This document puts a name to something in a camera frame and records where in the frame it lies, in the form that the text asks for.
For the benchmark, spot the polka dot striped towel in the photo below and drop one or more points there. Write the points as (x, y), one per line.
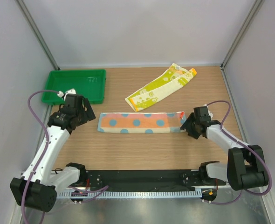
(148, 123)

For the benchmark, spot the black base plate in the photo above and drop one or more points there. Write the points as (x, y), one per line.
(182, 177)

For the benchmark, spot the slotted cable duct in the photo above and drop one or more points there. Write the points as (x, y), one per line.
(72, 194)

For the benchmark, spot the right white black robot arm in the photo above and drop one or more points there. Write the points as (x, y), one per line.
(245, 167)

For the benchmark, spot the right aluminium frame post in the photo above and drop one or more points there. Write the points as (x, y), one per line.
(242, 31)

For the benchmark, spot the aluminium frame post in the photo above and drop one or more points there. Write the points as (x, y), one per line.
(26, 13)
(242, 31)

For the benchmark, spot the green plastic tray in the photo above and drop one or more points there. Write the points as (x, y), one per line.
(88, 83)

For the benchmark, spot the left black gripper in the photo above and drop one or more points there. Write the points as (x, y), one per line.
(89, 114)

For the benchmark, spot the green yellow patterned towel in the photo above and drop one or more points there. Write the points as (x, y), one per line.
(173, 79)

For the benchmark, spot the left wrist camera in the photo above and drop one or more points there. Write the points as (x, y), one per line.
(71, 91)

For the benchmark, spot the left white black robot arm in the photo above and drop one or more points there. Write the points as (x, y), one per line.
(36, 188)

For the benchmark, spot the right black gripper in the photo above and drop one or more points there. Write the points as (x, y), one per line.
(187, 124)

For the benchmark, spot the left aluminium frame post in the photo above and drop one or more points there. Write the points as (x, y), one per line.
(26, 13)

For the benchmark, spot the aluminium front rail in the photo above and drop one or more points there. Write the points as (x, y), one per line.
(140, 188)

